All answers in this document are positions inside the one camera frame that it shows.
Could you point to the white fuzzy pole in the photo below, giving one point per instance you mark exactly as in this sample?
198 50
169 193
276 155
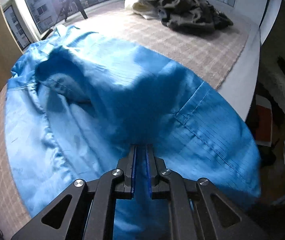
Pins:
280 90

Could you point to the white window frame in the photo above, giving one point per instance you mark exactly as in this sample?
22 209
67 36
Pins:
30 25

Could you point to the blue striped garment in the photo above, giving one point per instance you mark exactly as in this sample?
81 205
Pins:
107 105

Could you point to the checked woven rug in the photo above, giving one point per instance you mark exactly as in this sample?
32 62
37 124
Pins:
182 42

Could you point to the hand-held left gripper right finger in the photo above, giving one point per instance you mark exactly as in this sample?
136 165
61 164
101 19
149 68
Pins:
148 172

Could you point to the pile of dark grey clothes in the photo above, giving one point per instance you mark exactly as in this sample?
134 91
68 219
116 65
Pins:
190 12

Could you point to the black light tripod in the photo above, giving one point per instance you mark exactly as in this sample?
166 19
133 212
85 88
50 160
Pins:
75 2

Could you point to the white plastic bag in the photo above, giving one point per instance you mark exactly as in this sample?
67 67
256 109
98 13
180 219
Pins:
137 6

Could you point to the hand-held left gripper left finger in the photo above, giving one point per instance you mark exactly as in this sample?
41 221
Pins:
133 170

